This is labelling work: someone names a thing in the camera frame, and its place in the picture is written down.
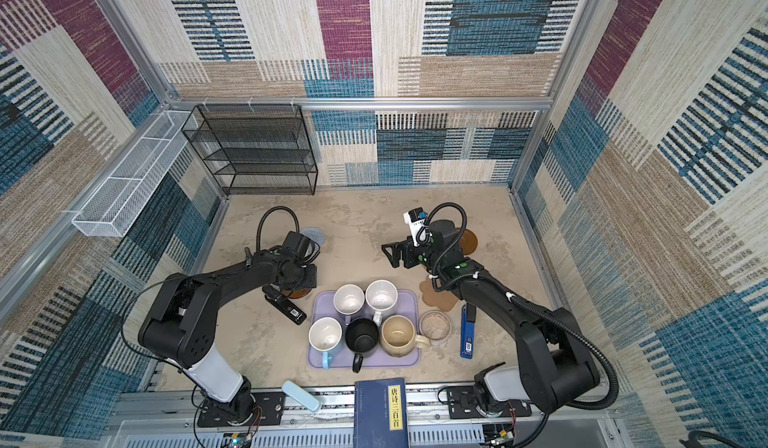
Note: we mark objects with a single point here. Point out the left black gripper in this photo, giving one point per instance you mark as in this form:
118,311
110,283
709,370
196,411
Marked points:
312,280

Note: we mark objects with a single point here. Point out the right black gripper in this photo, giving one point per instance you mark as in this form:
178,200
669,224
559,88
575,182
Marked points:
407,247

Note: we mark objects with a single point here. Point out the brown wooden round coaster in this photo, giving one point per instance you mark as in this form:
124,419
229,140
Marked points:
299,293

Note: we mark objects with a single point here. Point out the grey-blue woven round coaster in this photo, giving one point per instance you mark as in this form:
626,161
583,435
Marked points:
314,234

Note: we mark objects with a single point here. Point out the white ceramic mug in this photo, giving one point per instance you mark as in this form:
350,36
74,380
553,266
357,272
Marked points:
381,298

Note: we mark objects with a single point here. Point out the white mug purple outside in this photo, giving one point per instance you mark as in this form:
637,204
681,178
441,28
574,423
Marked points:
348,301

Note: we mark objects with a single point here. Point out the white mug blue handle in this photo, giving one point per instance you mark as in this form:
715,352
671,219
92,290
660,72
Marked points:
326,337

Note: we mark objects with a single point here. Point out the brown flower-shaped coaster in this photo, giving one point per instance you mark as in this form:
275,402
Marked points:
444,301

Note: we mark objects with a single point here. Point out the dark brown round coaster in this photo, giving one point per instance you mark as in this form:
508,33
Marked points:
468,242

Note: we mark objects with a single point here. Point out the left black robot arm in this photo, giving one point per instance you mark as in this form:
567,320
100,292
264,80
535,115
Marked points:
181,323

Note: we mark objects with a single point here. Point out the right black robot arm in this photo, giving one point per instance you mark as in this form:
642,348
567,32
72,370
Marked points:
557,365

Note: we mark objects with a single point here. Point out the black remote control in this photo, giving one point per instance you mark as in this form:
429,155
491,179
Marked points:
284,305

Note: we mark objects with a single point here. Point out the purple serving tray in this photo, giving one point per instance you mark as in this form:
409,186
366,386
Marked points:
323,307

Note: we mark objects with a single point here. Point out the beige ceramic mug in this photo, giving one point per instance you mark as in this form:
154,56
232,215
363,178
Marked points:
399,337

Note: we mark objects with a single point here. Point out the black mug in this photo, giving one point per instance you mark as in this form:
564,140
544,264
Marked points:
361,338

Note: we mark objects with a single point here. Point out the dark blue book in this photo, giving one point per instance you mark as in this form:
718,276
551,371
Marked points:
380,414

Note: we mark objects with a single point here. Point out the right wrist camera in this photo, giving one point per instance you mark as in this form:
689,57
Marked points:
416,221

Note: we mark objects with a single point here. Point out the black wire shelf rack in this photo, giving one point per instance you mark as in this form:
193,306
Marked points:
254,149

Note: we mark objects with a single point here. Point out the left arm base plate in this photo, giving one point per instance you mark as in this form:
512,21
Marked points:
261,409

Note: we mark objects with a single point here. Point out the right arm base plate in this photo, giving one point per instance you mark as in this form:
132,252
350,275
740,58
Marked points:
462,403

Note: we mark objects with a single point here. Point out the white wire mesh basket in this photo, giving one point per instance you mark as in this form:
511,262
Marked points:
119,200

